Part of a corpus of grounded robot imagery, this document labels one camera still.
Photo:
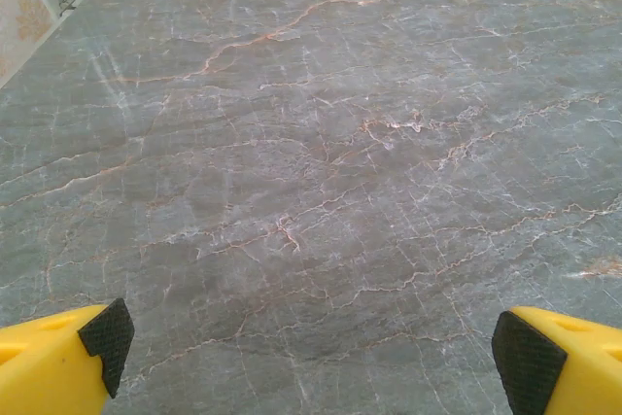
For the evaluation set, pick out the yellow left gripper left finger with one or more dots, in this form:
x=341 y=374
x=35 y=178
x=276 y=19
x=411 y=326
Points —
x=48 y=366

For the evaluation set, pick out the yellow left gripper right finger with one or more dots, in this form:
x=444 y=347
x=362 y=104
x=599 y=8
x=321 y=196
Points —
x=583 y=371

